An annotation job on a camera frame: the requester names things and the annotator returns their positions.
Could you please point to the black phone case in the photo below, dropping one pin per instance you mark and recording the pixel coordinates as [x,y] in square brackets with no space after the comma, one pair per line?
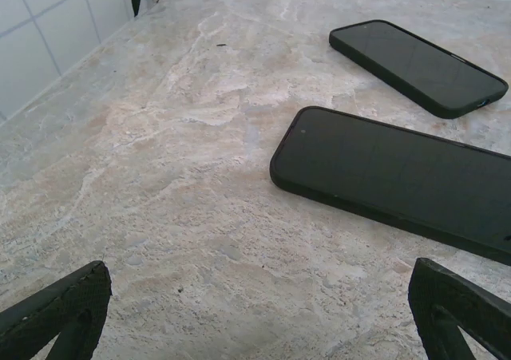
[359,208]
[399,82]

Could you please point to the black smartphone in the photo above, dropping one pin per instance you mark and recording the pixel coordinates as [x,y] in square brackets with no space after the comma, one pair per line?
[379,176]

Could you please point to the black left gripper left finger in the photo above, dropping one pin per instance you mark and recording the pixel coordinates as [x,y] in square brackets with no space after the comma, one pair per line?
[80,296]

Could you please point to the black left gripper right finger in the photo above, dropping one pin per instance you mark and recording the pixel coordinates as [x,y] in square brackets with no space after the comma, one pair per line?
[429,292]

